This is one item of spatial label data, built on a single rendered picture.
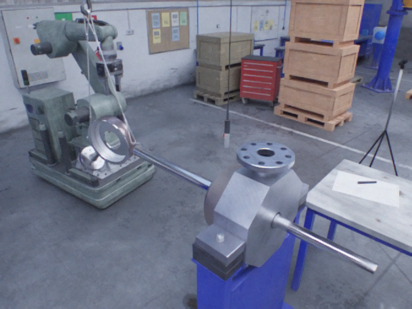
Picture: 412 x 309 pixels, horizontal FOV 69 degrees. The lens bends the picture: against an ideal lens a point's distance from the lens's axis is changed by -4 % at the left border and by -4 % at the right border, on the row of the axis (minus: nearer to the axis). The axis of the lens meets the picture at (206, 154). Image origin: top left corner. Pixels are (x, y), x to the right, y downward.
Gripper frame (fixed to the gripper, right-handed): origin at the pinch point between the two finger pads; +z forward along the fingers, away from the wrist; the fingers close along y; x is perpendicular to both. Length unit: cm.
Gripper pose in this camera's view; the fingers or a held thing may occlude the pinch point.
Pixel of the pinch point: (112, 89)
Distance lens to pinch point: 322.8
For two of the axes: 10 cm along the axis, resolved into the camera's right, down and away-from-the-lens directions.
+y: -5.5, 3.9, -7.4
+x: 8.4, 2.5, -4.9
